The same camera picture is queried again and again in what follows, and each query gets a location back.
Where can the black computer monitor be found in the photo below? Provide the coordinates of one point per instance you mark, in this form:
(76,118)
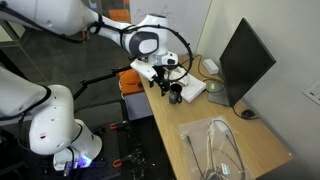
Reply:
(243,63)

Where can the grey cabinet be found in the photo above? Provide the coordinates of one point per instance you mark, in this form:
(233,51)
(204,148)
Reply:
(138,106)

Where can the orange chair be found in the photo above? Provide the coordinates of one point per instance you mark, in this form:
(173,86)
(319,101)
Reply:
(120,15)

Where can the black computer mouse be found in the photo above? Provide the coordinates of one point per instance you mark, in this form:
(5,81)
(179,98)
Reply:
(248,114)

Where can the whiteboard with drawings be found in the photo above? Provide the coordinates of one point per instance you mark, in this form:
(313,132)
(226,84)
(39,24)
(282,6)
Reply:
(186,16)

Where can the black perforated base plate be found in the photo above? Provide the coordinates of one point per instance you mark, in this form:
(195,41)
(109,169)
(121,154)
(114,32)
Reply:
(110,146)

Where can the orange black clamp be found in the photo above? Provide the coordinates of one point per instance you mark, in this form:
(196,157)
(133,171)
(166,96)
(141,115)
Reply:
(117,163)
(115,126)

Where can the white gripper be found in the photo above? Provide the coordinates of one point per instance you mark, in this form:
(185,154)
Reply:
(145,70)

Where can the grey monitor base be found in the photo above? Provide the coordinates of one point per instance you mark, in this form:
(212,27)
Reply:
(216,96)

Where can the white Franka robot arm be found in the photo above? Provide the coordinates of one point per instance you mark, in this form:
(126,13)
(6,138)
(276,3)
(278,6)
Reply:
(50,123)

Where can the white power adapter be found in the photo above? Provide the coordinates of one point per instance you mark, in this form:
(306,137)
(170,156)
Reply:
(210,66)

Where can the orange box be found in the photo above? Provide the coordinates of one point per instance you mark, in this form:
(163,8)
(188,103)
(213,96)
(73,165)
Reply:
(128,85)

